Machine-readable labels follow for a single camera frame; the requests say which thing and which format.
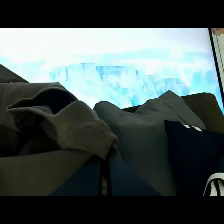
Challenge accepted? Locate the grey garment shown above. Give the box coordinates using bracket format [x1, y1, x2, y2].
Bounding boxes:
[93, 89, 208, 197]

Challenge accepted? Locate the dark navy garment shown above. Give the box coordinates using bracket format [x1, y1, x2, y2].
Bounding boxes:
[164, 119, 224, 197]

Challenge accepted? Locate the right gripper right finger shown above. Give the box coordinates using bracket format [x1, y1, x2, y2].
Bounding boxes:
[109, 151, 162, 197]

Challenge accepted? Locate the khaki brown garment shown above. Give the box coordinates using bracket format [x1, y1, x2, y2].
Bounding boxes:
[0, 63, 120, 197]

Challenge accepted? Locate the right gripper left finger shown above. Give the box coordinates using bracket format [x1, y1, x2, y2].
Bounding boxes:
[49, 155, 103, 197]

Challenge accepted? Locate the white printed garment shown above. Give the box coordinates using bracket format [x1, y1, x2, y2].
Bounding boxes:
[202, 172, 224, 197]

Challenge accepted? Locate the dark brown garment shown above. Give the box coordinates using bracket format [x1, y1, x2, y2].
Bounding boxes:
[180, 92, 224, 135]

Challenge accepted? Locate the silver frame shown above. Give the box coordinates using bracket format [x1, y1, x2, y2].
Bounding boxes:
[211, 28, 224, 98]

